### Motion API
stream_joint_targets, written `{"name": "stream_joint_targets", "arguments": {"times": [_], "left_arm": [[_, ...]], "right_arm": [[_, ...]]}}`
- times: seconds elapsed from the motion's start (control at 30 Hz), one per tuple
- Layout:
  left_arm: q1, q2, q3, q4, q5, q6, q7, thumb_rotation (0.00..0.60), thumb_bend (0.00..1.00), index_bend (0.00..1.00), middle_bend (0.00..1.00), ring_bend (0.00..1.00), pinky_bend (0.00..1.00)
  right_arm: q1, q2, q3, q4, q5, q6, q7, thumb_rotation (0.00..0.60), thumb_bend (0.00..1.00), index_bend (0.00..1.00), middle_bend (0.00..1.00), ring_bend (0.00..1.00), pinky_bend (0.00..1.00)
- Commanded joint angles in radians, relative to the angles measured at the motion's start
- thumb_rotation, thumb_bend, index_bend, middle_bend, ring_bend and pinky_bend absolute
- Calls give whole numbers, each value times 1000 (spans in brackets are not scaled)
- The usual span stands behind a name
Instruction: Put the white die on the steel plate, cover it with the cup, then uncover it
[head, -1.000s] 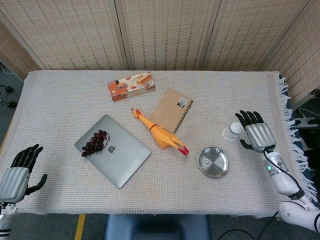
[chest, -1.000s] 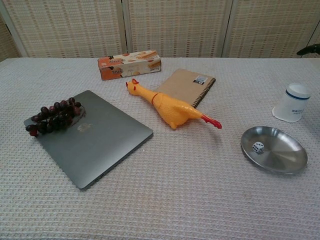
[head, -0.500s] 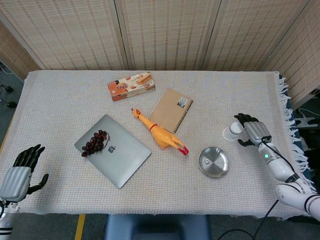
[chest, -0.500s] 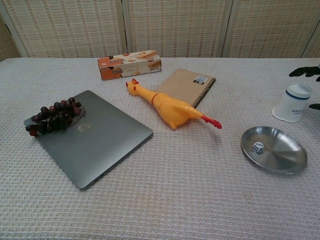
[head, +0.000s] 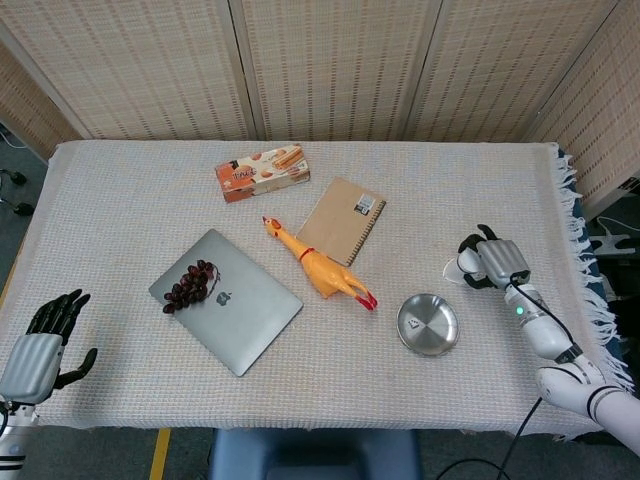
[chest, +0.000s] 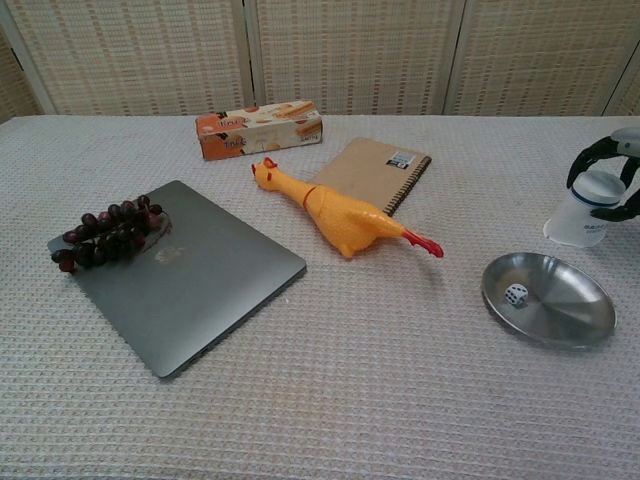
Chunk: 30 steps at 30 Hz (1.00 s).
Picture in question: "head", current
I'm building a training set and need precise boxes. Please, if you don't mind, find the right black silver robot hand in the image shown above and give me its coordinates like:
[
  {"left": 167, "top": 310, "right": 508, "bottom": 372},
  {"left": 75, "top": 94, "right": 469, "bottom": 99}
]
[{"left": 458, "top": 223, "right": 532, "bottom": 291}]

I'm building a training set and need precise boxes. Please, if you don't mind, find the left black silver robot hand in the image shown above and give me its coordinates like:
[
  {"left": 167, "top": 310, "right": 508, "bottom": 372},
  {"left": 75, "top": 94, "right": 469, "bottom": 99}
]
[{"left": 0, "top": 288, "right": 99, "bottom": 405}]

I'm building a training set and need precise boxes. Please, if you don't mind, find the round steel dish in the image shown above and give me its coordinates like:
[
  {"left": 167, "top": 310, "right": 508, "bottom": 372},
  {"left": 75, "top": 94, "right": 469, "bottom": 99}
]
[{"left": 396, "top": 293, "right": 460, "bottom": 357}]

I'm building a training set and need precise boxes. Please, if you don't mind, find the yellow rubber chicken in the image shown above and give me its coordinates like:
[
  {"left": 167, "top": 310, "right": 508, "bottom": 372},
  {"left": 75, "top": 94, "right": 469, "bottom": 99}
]
[{"left": 262, "top": 215, "right": 379, "bottom": 314}]

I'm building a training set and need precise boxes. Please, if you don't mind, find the dark blue under cloth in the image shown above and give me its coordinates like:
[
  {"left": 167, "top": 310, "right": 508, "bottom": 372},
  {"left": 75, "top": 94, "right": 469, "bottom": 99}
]
[{"left": 552, "top": 144, "right": 619, "bottom": 301}]

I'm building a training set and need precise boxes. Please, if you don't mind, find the white metal stand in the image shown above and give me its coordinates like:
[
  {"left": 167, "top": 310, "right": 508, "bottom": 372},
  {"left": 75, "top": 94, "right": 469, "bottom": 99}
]
[{"left": 589, "top": 215, "right": 636, "bottom": 257}]

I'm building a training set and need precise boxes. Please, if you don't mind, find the black caster chair base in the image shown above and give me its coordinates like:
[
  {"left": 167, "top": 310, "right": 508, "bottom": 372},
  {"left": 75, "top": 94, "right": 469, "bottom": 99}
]
[{"left": 0, "top": 167, "right": 35, "bottom": 217}]

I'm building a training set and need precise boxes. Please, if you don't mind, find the brown spiral notebook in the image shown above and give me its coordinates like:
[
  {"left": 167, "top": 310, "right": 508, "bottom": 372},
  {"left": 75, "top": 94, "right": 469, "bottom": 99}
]
[{"left": 295, "top": 176, "right": 388, "bottom": 268}]

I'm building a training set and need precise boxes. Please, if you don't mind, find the dark red grape bunch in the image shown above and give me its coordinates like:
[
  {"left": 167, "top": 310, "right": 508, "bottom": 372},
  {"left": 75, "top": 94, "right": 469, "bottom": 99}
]
[{"left": 162, "top": 259, "right": 225, "bottom": 316}]

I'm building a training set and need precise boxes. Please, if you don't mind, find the woven bamboo screen panel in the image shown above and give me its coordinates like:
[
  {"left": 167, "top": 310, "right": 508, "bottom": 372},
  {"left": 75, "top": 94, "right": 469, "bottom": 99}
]
[
  {"left": 229, "top": 0, "right": 446, "bottom": 144},
  {"left": 0, "top": 0, "right": 257, "bottom": 142},
  {"left": 404, "top": 0, "right": 626, "bottom": 144},
  {"left": 524, "top": 0, "right": 640, "bottom": 221},
  {"left": 0, "top": 39, "right": 86, "bottom": 161}
]

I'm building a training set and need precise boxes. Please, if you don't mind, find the white woven fringed tablecloth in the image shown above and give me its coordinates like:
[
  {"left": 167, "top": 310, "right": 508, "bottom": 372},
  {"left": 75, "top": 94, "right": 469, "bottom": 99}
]
[{"left": 0, "top": 139, "right": 632, "bottom": 442}]

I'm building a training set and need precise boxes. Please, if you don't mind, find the silver closed laptop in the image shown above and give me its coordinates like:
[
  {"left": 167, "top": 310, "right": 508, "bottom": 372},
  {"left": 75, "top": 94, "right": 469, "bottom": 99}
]
[{"left": 148, "top": 228, "right": 305, "bottom": 378}]

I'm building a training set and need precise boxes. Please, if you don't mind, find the orange cookie box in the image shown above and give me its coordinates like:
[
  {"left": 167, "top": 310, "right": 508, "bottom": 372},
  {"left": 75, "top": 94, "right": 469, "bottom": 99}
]
[{"left": 214, "top": 143, "right": 312, "bottom": 205}]

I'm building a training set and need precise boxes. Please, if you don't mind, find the blue padded base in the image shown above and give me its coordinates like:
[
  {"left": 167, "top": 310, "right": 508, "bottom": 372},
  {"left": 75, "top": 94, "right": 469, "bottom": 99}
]
[{"left": 207, "top": 428, "right": 421, "bottom": 480}]

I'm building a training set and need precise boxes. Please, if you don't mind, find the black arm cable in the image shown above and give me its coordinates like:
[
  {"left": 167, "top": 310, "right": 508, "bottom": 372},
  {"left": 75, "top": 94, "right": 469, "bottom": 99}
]
[{"left": 438, "top": 282, "right": 584, "bottom": 480}]

